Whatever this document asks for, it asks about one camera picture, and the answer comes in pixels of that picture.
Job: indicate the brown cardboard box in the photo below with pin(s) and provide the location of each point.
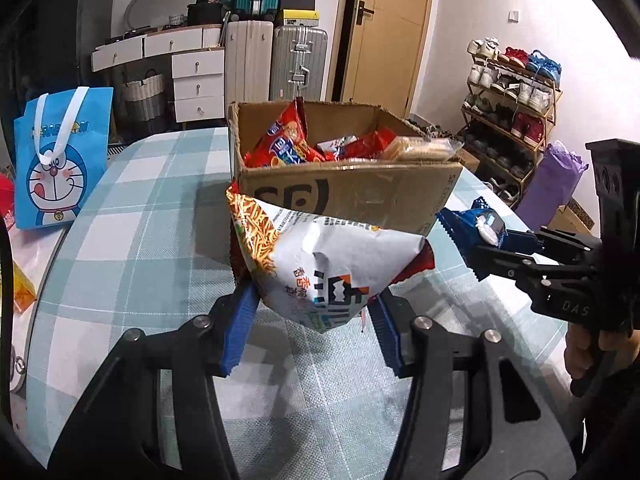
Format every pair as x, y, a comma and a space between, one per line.
403, 196

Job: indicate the clear wrapped cracker pack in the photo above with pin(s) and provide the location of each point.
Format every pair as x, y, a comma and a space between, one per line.
415, 149

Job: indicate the beige suitcase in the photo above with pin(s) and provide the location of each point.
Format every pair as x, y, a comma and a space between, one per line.
247, 62

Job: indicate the wooden door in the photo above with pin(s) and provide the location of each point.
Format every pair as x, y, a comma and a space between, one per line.
379, 52

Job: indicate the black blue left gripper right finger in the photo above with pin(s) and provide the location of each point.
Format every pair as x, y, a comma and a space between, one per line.
472, 413

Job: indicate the purple gift bag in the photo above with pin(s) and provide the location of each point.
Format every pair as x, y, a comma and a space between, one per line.
553, 185

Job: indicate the red chili snack packet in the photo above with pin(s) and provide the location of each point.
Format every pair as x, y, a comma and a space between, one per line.
369, 146

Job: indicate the black refrigerator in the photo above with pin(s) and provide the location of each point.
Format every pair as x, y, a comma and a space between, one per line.
67, 33

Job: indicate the silver suitcase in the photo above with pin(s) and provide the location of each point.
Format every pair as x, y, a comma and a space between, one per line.
297, 65

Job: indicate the white orange noodle snack bag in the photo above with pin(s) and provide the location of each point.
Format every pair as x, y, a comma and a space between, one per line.
319, 271

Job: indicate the right hand on gripper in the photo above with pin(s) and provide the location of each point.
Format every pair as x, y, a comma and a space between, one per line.
579, 358

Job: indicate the white purple snack bag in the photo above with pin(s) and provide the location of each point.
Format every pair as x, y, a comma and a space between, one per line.
332, 149

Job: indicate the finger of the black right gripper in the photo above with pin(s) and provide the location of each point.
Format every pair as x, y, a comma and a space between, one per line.
486, 261
540, 239

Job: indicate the wooden shoe rack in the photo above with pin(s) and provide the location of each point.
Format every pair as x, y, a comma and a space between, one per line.
508, 113

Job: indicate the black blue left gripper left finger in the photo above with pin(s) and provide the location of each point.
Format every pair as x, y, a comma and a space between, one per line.
151, 410

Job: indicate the woven laundry basket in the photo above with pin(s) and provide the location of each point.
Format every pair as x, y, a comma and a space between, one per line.
145, 102

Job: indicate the red gift bag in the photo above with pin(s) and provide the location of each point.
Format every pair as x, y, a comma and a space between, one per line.
7, 201

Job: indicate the small cardboard box on floor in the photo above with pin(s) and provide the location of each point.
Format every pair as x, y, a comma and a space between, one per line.
572, 218

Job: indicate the teal plaid tablecloth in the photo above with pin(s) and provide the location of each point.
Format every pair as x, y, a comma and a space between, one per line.
150, 250

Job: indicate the blue doraemon tote bag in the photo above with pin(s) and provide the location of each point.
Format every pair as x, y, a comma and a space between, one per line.
61, 154

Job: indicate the yellow drink carton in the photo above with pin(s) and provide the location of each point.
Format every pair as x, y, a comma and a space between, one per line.
24, 292

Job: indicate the blue oreo cookie packet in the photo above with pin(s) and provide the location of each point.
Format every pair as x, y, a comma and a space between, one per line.
479, 226

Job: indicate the red biscuit snack bag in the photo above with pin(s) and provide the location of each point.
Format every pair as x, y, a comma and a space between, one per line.
285, 142

